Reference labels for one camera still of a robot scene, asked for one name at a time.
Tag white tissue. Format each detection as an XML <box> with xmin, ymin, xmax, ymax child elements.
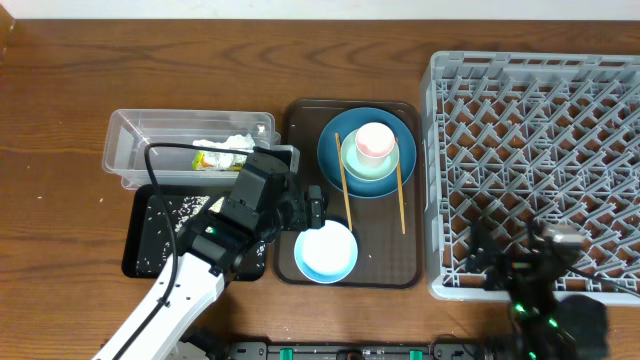
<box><xmin>193</xmin><ymin>134</ymin><xmax>255</xmax><ymax>156</ymax></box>

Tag light blue bowl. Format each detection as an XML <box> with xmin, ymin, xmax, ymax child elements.
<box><xmin>293</xmin><ymin>220</ymin><xmax>359</xmax><ymax>284</ymax></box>

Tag wooden chopstick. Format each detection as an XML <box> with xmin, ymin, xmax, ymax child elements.
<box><xmin>334</xmin><ymin>133</ymin><xmax>353</xmax><ymax>232</ymax></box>
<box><xmin>395</xmin><ymin>136</ymin><xmax>406</xmax><ymax>235</ymax></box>

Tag pandan snack wrapper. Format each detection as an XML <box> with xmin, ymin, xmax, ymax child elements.
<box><xmin>192</xmin><ymin>151</ymin><xmax>247</xmax><ymax>171</ymax></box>

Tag rice grains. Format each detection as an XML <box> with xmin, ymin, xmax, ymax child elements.
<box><xmin>136</xmin><ymin>195</ymin><xmax>267</xmax><ymax>277</ymax></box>

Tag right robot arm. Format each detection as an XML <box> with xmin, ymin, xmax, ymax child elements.
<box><xmin>465</xmin><ymin>221</ymin><xmax>609</xmax><ymax>360</ymax></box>

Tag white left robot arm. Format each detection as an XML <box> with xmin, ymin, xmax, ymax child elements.
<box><xmin>96</xmin><ymin>145</ymin><xmax>327</xmax><ymax>359</ymax></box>

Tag grey dishwasher rack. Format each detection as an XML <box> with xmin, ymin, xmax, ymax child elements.
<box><xmin>421</xmin><ymin>51</ymin><xmax>639</xmax><ymax>306</ymax></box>

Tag light green bowl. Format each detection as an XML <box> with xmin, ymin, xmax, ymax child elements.
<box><xmin>341</xmin><ymin>130</ymin><xmax>400</xmax><ymax>182</ymax></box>

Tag pink cup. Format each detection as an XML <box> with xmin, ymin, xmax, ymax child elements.
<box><xmin>355</xmin><ymin>122</ymin><xmax>395</xmax><ymax>167</ymax></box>

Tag dark blue plate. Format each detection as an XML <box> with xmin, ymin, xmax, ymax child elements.
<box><xmin>316</xmin><ymin>107</ymin><xmax>417</xmax><ymax>199</ymax></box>

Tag brown serving tray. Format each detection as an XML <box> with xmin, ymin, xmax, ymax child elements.
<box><xmin>283</xmin><ymin>99</ymin><xmax>425</xmax><ymax>289</ymax></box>

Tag black tray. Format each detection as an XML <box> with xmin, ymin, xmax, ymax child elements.
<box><xmin>121</xmin><ymin>183</ymin><xmax>269</xmax><ymax>282</ymax></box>

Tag clear plastic bin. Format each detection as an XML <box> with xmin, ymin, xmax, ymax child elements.
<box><xmin>102</xmin><ymin>109</ymin><xmax>281</xmax><ymax>190</ymax></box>

